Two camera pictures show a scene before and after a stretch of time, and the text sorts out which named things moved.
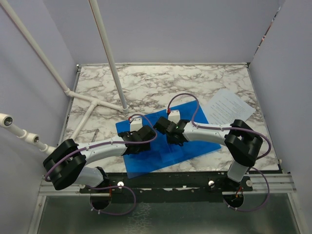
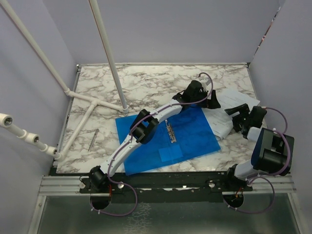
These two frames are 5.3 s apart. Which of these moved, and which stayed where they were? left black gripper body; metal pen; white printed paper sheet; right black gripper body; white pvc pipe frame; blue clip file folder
Moved: white printed paper sheet; right black gripper body; left black gripper body
Stayed: white pvc pipe frame; blue clip file folder; metal pen
